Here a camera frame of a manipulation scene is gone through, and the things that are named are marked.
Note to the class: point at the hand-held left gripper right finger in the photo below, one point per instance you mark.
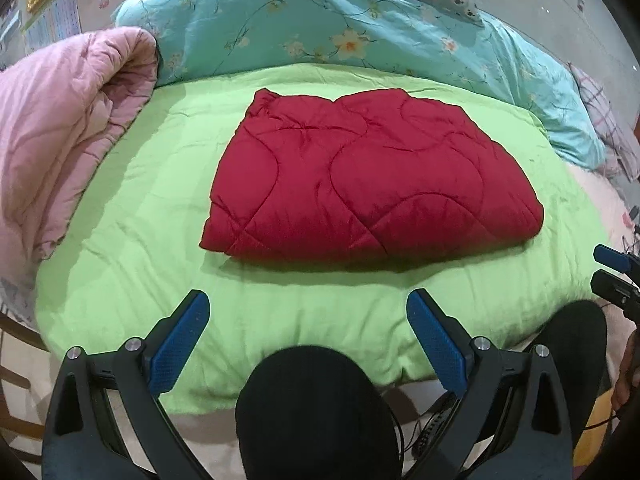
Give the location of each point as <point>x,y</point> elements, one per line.
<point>437,345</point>

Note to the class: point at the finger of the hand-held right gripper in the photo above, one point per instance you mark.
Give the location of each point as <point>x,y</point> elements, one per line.
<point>615,287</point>
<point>615,257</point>

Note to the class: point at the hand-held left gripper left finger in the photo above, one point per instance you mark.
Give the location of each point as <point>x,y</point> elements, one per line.
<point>180,345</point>

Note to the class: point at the red quilted garment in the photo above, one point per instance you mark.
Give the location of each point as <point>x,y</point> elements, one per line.
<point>370,180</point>

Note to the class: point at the person's right hand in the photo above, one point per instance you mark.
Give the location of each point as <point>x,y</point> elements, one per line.
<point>629,370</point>

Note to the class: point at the pink floral bedsheet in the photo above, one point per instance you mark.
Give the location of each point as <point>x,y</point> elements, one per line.
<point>610,200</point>

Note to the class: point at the person's right leg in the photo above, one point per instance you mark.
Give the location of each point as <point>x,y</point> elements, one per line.
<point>575,350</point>

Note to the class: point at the person's leg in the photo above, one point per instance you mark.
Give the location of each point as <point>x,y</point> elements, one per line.
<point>575,350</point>
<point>315,410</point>

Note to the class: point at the green blanket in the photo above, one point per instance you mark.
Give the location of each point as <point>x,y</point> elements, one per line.
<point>150,235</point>

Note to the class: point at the person's left leg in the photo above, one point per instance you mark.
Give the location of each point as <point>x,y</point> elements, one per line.
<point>315,410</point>

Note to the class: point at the plaid pillow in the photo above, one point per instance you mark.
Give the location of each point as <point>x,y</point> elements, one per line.
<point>607,115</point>

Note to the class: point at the wooden stool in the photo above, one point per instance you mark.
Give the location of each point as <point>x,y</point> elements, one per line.
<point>20,332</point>

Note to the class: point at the pink quilt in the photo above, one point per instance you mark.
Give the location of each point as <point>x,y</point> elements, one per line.
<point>55,125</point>

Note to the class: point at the teal floral quilt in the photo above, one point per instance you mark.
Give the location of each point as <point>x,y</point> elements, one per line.
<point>325,20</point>

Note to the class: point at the wall calendar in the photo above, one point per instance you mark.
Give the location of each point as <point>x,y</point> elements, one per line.
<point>55,25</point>

